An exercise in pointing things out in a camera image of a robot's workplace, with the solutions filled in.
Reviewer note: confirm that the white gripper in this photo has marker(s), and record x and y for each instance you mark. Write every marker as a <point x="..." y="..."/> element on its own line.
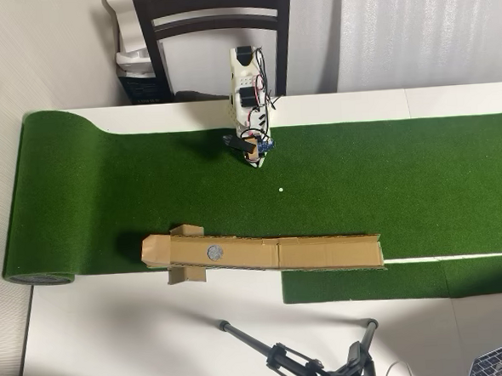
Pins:
<point x="255" y="160"/>

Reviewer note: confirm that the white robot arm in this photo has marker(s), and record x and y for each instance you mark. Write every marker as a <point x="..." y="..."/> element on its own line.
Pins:
<point x="240" y="75"/>

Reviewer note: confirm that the round gray felt mark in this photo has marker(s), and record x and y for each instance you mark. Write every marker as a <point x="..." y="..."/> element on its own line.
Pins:
<point x="215" y="252"/>

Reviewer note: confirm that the long green putting mat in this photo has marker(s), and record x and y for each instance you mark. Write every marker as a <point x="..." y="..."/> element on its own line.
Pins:
<point x="360" y="168"/>

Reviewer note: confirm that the brown cardboard ramp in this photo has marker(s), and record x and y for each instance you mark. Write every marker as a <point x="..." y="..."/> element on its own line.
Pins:
<point x="314" y="252"/>

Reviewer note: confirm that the dark blue printed box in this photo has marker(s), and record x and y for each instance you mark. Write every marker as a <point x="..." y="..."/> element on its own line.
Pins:
<point x="140" y="90"/>

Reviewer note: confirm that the cardboard cross support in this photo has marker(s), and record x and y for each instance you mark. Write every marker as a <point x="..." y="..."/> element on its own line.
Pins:
<point x="187" y="275"/>

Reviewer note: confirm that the dark wooden chair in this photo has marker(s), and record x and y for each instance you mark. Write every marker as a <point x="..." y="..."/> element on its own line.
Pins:
<point x="214" y="0"/>

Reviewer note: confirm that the white plastic appliance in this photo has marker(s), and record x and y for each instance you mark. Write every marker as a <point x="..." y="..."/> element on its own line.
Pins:
<point x="128" y="29"/>

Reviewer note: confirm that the green turf piece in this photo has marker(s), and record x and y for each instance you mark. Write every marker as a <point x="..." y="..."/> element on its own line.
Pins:
<point x="359" y="283"/>

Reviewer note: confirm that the white curtain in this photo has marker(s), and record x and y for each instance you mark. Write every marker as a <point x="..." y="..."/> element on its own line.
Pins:
<point x="416" y="29"/>

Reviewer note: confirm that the blue wrist camera board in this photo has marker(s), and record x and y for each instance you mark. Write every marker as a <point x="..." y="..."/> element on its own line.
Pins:
<point x="264" y="145"/>

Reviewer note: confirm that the black camera tripod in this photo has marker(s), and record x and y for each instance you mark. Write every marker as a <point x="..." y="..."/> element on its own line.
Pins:
<point x="287" y="358"/>

